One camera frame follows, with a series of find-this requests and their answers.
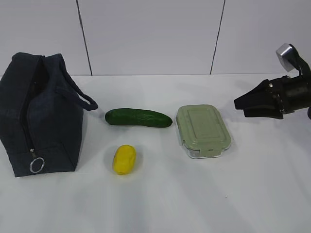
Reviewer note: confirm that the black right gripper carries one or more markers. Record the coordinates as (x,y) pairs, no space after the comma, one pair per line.
(269,93)

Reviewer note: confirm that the glass container with green lid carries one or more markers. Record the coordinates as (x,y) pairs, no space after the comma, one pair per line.
(202,131)

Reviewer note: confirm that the green cucumber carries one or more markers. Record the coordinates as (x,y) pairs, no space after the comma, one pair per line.
(137,117)

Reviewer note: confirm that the yellow lemon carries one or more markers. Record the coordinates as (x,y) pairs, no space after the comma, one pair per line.
(124,160)

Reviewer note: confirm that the dark navy fabric lunch bag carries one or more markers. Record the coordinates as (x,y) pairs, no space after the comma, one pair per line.
(41,115)

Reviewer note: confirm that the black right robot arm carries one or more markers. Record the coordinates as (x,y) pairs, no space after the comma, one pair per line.
(298,93)

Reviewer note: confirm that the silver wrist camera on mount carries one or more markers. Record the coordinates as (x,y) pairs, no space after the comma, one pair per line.
(290,59)

